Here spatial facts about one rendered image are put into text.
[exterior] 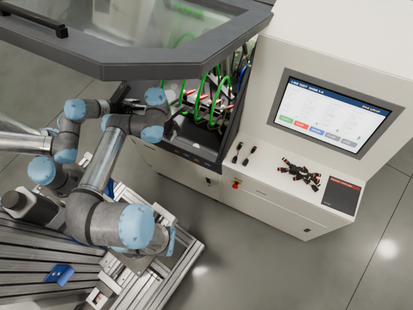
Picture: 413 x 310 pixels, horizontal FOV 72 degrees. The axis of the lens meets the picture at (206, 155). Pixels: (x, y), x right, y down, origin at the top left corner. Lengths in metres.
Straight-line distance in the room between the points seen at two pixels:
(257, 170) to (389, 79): 0.70
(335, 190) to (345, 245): 1.07
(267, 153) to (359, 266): 1.36
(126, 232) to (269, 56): 0.87
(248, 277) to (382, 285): 0.98
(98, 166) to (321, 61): 0.88
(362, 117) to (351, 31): 0.34
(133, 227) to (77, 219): 0.15
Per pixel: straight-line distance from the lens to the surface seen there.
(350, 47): 1.23
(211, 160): 1.55
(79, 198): 0.85
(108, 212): 0.78
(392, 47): 1.29
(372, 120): 1.33
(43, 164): 1.45
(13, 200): 1.06
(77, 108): 1.14
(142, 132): 1.01
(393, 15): 1.54
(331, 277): 2.52
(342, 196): 1.56
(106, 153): 0.95
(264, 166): 1.52
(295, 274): 2.45
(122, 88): 1.23
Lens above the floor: 2.39
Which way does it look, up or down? 67 degrees down
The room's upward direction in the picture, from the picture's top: 10 degrees counter-clockwise
